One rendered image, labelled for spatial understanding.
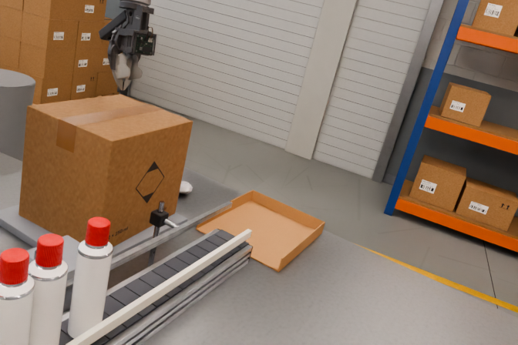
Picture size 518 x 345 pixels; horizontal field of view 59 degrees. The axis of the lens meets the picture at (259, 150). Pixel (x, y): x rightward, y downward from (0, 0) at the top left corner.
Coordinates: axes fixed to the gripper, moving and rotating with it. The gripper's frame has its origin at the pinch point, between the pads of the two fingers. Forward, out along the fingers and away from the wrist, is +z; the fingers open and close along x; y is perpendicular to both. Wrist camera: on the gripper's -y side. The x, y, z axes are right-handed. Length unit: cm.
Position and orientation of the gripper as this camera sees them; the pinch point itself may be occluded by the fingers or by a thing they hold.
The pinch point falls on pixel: (120, 85)
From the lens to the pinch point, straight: 124.0
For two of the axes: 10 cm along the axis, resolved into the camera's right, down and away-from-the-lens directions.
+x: 5.8, -0.5, 8.1
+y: 8.0, 2.3, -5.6
